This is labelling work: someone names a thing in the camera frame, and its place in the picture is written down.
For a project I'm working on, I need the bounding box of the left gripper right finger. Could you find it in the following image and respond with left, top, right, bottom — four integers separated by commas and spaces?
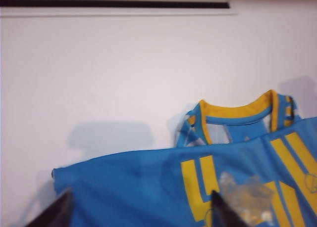
211, 189, 247, 227

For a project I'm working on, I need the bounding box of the clear tape wad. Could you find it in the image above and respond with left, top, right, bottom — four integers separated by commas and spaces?
219, 172, 274, 224

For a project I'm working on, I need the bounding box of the blue and white soccer jersey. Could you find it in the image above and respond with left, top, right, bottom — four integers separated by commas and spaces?
51, 89, 317, 227

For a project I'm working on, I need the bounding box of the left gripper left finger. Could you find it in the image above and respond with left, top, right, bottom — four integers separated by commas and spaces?
24, 186, 74, 227

